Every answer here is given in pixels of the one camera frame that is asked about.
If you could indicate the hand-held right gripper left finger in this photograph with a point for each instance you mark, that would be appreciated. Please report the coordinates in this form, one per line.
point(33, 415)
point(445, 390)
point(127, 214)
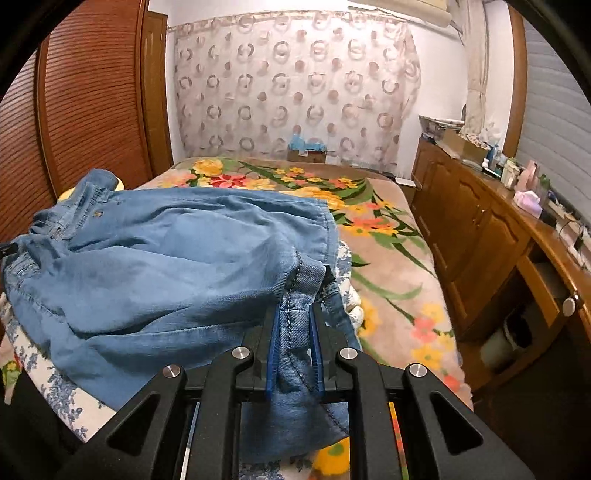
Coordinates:
point(272, 350)

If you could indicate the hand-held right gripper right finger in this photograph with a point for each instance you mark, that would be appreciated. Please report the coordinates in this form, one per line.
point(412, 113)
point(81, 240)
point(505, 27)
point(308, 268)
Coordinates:
point(316, 350)

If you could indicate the light blue pants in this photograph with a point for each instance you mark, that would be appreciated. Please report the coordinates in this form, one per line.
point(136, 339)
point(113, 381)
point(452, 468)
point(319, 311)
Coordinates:
point(161, 258)

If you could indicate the colourful floral blanket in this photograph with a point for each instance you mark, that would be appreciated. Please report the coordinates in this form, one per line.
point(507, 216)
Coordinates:
point(392, 258)

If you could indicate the white container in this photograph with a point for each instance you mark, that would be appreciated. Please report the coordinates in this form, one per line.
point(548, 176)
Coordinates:
point(503, 341)

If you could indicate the wooden sideboard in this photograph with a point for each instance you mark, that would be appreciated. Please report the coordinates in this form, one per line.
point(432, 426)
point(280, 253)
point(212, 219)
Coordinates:
point(466, 217)

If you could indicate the blue plastic bag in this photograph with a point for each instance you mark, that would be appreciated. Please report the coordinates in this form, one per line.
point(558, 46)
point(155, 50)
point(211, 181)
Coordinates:
point(304, 141)

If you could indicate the white blue floral sheet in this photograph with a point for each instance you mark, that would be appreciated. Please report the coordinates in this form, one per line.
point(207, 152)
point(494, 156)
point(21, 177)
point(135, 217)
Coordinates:
point(55, 383)

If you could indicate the flat cardboard box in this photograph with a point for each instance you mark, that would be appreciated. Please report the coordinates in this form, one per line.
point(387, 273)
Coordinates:
point(464, 145)

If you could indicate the white drawer knob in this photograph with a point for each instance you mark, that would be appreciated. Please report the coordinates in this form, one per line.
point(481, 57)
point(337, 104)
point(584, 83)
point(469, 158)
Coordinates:
point(570, 307)

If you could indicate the pink tissue box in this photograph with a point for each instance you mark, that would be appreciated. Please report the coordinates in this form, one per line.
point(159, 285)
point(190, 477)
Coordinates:
point(527, 203)

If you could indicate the blue bottle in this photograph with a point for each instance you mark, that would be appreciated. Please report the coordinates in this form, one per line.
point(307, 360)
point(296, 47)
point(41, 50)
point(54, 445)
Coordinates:
point(494, 157)

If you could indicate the white jar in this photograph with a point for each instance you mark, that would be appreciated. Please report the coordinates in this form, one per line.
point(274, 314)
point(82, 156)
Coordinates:
point(511, 173)

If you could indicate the pink bottle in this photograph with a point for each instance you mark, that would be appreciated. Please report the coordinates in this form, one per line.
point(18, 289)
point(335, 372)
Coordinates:
point(528, 175)

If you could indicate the cream lace curtain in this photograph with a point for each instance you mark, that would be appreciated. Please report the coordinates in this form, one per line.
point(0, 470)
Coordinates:
point(475, 92)

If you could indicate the wooden louvered wardrobe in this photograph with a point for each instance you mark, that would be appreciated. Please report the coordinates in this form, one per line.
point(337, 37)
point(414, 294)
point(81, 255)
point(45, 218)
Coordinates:
point(92, 92)

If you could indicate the grey window shutter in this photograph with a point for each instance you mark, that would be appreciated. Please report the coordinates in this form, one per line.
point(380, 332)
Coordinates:
point(554, 115)

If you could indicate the wooden window frame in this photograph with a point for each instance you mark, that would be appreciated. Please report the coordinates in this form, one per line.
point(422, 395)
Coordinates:
point(517, 78)

